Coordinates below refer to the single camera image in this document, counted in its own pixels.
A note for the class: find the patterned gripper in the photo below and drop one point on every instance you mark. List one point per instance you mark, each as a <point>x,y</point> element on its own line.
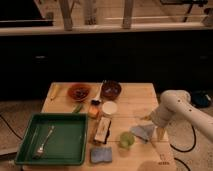
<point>158,120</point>

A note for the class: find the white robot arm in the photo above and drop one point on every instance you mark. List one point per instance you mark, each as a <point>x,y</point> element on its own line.
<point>179,102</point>

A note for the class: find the green cup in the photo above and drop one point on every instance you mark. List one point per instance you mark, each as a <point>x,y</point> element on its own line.
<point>126,140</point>

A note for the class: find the white round lid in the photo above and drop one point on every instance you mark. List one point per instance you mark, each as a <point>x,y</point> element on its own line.
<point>109,107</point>

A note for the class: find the brown white box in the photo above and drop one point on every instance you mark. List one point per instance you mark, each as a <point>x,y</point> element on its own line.
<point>102,131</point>

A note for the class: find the dark blue bag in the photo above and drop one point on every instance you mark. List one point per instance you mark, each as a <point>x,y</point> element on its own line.
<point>201,99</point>

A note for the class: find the dark brown bowl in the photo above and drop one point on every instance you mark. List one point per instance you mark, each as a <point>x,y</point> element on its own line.
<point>110,90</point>

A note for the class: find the orange block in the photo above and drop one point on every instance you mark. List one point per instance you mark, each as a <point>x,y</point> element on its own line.
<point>93,111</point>

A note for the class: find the blue sponge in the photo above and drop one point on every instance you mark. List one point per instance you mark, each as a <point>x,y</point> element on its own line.
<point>101,154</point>

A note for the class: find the dark low cabinet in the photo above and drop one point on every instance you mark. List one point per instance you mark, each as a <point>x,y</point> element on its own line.
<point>167,59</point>

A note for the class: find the green pepper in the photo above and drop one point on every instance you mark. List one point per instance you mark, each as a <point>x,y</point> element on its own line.
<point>77,108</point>

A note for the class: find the green plastic tray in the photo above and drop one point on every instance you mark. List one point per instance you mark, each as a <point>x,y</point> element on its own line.
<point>66,145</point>

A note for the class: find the yellow banana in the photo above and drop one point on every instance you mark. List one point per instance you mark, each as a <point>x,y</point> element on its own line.
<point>54,92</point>

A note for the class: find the silver fork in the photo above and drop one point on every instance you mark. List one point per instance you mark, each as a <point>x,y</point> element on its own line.
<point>40,150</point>

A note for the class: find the white handled brush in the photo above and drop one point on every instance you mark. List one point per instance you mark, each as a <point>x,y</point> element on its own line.
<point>97,99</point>

